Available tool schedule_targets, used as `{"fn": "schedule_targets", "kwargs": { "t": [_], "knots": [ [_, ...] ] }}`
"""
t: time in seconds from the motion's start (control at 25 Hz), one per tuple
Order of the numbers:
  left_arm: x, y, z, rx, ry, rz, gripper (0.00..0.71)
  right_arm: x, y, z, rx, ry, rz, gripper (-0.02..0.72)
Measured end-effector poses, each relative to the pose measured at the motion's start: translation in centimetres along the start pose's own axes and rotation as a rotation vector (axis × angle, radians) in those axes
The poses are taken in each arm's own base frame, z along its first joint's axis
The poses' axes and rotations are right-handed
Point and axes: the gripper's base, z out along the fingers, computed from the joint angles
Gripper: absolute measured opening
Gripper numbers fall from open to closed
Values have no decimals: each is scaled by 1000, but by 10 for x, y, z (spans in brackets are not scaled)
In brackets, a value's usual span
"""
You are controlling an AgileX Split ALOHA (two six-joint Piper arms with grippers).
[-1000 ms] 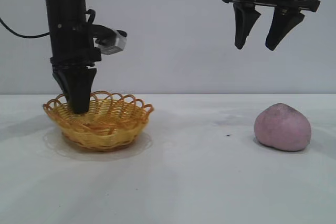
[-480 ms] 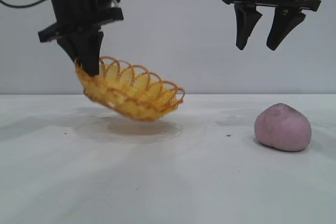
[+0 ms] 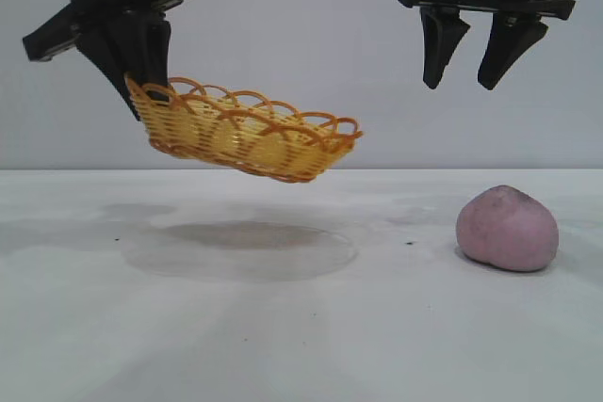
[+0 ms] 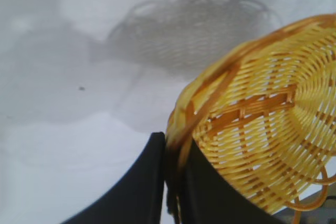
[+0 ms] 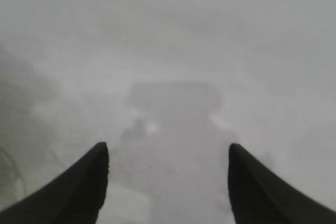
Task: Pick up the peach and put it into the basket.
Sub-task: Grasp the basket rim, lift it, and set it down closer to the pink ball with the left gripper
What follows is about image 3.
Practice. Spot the yellow woven plastic basket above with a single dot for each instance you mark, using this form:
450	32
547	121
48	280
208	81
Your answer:
264	148

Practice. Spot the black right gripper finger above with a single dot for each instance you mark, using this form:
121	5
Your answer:
509	49
438	44

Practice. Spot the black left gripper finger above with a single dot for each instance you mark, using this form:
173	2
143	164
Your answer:
106	53
151	49

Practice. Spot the pink peach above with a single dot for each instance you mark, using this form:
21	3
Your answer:
506	232

